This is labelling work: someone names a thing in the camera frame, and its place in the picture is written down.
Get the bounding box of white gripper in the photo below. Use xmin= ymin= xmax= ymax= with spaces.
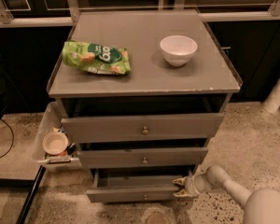
xmin=172 ymin=165 xmax=231 ymax=198

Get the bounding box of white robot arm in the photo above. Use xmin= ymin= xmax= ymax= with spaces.
xmin=173 ymin=165 xmax=280 ymax=224

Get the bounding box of grey middle drawer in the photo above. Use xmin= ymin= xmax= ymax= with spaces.
xmin=79 ymin=147 xmax=208 ymax=168

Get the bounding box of white railing frame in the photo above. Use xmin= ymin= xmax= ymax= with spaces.
xmin=0 ymin=0 xmax=280 ymax=27

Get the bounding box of clear plastic storage bin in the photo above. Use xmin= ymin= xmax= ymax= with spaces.
xmin=33 ymin=102 xmax=81 ymax=172

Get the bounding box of grey bottom drawer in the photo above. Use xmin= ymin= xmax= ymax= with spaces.
xmin=87 ymin=166 xmax=189 ymax=203

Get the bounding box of grey top drawer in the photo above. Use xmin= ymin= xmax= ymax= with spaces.
xmin=62 ymin=113 xmax=223 ymax=143

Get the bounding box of green snack bag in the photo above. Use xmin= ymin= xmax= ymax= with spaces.
xmin=62 ymin=41 xmax=131 ymax=75

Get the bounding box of small beige bowl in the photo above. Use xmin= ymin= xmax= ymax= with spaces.
xmin=42 ymin=132 xmax=68 ymax=155

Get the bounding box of black cable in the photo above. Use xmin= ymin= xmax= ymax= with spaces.
xmin=0 ymin=113 xmax=16 ymax=163

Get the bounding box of white pipe post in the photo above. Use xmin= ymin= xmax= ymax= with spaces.
xmin=263 ymin=78 xmax=280 ymax=113

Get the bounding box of grey drawer cabinet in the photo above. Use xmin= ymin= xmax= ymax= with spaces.
xmin=46 ymin=10 xmax=243 ymax=189

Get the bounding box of grey drawer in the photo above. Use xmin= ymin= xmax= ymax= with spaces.
xmin=62 ymin=113 xmax=223 ymax=143
xmin=79 ymin=147 xmax=208 ymax=168
xmin=87 ymin=166 xmax=189 ymax=203

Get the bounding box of white bowl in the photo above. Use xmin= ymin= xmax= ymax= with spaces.
xmin=160 ymin=35 xmax=198 ymax=67

